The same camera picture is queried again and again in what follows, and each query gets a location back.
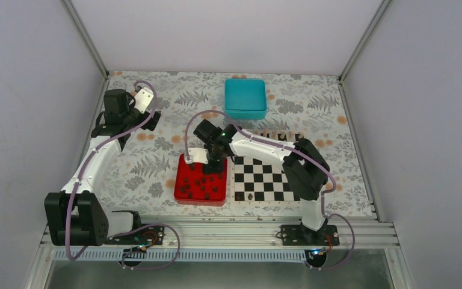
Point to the aluminium frame rail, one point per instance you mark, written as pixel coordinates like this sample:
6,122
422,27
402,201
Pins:
244,252

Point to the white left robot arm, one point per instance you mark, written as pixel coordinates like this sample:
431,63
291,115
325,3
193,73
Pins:
75,215

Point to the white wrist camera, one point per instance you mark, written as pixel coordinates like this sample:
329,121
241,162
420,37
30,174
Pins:
196,155
143,99

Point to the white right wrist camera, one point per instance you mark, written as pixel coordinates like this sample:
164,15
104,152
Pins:
196,155

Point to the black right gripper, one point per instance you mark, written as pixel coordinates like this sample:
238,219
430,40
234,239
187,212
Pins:
218,169

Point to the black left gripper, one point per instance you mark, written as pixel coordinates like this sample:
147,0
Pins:
151,126

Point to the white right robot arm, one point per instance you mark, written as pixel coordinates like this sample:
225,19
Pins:
306,171

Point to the black white chessboard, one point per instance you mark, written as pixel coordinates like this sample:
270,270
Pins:
268,184

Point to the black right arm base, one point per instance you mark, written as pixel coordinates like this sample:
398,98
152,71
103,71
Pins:
320,242

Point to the teal plastic box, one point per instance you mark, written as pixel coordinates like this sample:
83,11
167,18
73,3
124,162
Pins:
245,99

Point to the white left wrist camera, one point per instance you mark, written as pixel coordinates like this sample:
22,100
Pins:
143,99

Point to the red plastic tray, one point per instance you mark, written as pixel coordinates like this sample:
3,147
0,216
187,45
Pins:
193,187

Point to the floral patterned table mat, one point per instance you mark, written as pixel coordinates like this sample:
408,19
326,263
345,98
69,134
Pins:
142,178

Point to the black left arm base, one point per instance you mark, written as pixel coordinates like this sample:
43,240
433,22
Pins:
135,235

